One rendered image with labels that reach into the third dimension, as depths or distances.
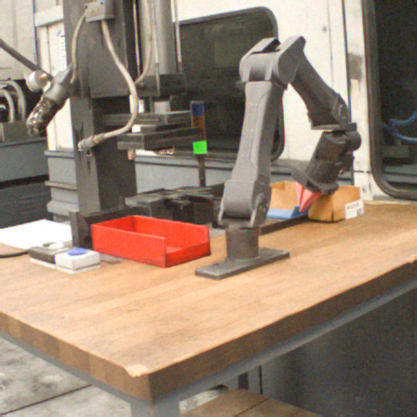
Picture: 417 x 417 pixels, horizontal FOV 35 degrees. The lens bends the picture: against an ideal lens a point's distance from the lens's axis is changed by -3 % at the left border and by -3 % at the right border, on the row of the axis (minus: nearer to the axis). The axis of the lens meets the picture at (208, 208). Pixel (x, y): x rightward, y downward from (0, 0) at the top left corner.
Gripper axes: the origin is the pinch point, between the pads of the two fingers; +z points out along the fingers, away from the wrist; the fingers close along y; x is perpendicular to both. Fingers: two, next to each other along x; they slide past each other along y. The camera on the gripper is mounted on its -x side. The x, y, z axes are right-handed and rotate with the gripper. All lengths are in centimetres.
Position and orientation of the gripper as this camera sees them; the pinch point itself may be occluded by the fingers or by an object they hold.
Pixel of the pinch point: (302, 208)
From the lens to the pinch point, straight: 163.6
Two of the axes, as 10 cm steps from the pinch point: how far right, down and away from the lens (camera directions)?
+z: -3.1, 8.1, 4.9
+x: -6.8, 1.7, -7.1
